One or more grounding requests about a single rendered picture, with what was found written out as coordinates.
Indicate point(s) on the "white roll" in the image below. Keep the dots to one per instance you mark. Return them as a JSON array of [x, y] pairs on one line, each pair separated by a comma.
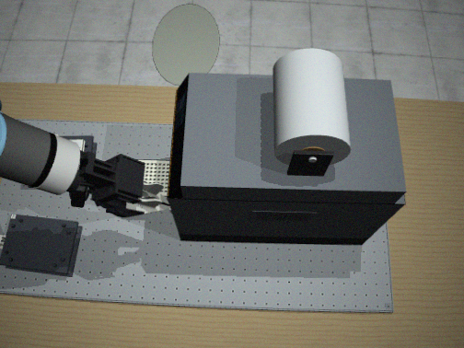
[[309, 104]]

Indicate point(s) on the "white label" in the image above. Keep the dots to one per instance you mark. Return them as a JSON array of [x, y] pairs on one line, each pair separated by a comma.
[[2, 240]]

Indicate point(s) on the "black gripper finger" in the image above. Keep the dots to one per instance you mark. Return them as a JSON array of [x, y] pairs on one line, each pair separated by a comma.
[[152, 191], [144, 207]]

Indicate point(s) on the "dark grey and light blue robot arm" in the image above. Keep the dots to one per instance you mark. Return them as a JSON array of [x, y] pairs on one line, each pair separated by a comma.
[[29, 154]]

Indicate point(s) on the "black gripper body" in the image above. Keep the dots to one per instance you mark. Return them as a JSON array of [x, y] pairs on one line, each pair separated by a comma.
[[127, 176]]

